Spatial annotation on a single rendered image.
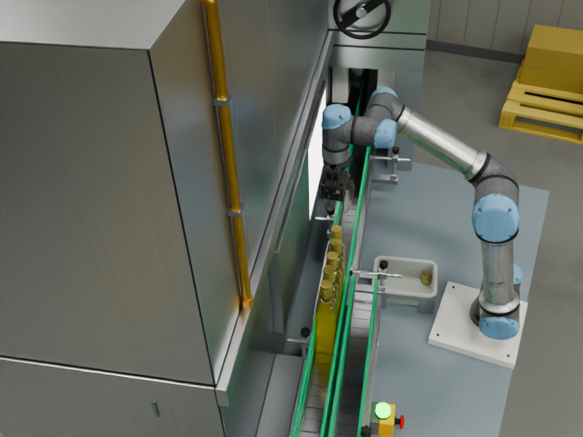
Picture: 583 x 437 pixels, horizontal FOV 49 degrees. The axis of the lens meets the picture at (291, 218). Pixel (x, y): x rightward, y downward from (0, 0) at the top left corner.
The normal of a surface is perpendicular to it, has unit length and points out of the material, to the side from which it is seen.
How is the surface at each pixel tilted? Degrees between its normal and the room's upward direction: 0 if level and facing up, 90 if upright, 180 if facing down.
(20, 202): 90
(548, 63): 90
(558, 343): 0
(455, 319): 0
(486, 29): 90
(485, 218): 82
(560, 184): 0
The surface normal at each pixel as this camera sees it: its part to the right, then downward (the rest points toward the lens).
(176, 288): -0.18, 0.66
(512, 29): -0.39, 0.62
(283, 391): -0.04, -0.75
